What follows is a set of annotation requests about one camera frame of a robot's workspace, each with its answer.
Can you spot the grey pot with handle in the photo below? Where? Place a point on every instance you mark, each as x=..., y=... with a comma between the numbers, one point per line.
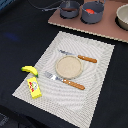
x=66, y=4

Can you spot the yellow toy banana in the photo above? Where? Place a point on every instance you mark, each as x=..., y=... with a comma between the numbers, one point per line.
x=30, y=69

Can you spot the grey saucepan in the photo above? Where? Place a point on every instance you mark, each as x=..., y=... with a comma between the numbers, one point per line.
x=98, y=8

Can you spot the red toy tomato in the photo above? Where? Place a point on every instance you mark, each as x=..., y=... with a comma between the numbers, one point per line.
x=90, y=11

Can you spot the fork with wooden handle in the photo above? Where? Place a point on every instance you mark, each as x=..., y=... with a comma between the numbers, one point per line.
x=73, y=84

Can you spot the brown toy sausage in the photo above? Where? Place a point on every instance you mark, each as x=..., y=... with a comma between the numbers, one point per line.
x=69, y=9

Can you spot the woven beige placemat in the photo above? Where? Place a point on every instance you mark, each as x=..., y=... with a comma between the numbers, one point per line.
x=73, y=105

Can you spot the yellow toy cheese block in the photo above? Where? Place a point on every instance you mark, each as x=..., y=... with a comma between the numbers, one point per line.
x=34, y=88

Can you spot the beige bowl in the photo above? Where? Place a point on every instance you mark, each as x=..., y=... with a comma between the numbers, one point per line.
x=122, y=15

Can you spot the knife with wooden handle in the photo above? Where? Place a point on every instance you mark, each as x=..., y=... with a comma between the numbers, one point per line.
x=79, y=56

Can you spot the round wooden plate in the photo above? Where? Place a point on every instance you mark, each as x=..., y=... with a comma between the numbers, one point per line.
x=69, y=67

